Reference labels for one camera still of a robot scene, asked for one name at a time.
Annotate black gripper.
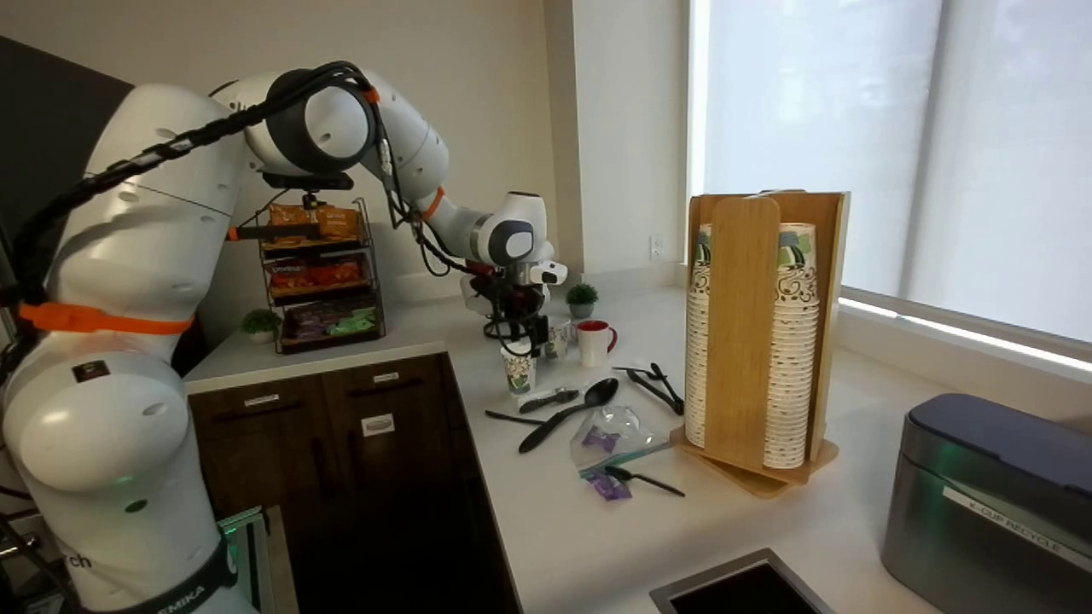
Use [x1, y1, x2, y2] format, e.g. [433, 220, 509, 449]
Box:
[485, 275, 561, 361]

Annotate patterned paper coffee cup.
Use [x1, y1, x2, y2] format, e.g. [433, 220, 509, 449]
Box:
[503, 341, 539, 396]

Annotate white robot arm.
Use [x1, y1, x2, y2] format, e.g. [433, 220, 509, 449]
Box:
[4, 61, 567, 614]

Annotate white cup red inside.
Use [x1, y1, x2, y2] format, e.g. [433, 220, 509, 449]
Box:
[575, 321, 618, 370]

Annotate left stack of paper cups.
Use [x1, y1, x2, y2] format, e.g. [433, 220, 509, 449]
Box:
[685, 225, 715, 449]

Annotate stack of paper cups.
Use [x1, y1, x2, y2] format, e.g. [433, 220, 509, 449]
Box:
[766, 221, 819, 471]
[685, 225, 715, 449]

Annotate wooden cup holder stand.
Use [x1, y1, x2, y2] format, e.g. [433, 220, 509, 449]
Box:
[682, 193, 849, 486]

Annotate right stack of paper cups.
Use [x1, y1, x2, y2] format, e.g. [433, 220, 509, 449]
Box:
[766, 221, 819, 471]

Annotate small green potted plant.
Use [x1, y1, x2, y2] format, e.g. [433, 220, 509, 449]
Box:
[567, 285, 597, 321]

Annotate black plastic knife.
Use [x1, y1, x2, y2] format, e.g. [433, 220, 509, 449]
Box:
[485, 410, 543, 426]

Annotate large black plastic spoon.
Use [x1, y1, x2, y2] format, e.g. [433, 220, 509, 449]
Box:
[518, 378, 621, 453]

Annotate clear bag purple items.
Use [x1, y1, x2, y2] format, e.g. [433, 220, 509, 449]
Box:
[569, 405, 678, 501]

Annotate snack organizer rack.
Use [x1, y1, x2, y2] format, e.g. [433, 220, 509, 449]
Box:
[260, 205, 387, 355]

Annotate dark wooden cabinet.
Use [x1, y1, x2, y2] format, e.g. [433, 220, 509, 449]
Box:
[191, 355, 522, 614]

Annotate grey metal bin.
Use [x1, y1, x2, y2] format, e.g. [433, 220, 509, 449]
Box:
[881, 394, 1092, 614]

